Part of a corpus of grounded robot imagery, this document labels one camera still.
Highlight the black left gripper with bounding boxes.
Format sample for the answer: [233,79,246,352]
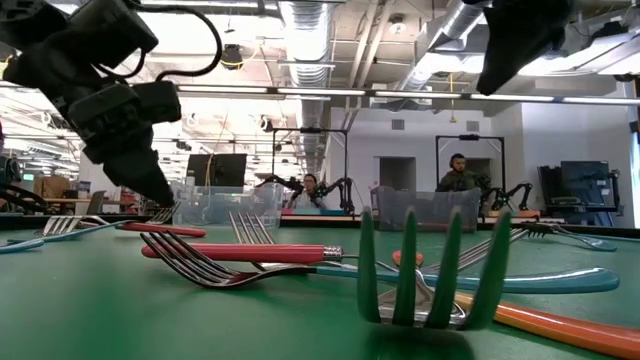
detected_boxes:
[67,84,176,207]

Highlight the white column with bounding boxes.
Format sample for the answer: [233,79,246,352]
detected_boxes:
[78,149,121,216]

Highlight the grey chair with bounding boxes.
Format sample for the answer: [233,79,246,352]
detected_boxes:
[87,189,107,216]

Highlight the black monitor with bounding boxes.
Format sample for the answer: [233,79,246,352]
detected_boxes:
[186,153,248,188]

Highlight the cardboard box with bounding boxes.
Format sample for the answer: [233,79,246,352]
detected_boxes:
[33,175,71,200]

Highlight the clear plastic container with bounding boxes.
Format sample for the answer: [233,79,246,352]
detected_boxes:
[171,180,285,229]

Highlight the green table mat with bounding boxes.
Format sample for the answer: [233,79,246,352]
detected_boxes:
[0,222,640,360]

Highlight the black ceiling speaker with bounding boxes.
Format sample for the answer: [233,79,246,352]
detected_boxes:
[219,43,245,71]

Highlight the person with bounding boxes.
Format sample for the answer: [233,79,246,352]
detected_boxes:
[287,173,327,211]
[435,153,482,194]

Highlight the dark monitor cart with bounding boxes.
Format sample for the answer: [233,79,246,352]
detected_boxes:
[537,159,622,227]

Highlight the dark smoked plastic container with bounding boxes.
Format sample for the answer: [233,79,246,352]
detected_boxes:
[370,185,483,233]

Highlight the long ceiling light bar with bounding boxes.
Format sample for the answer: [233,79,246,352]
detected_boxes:
[177,83,640,107]

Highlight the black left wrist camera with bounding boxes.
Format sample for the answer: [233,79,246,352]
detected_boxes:
[132,81,182,125]

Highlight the silver ventilation duct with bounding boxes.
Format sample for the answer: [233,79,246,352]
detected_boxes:
[278,0,334,174]
[399,0,484,104]

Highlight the black aluminium table frame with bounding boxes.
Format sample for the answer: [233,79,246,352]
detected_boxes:
[0,213,640,240]

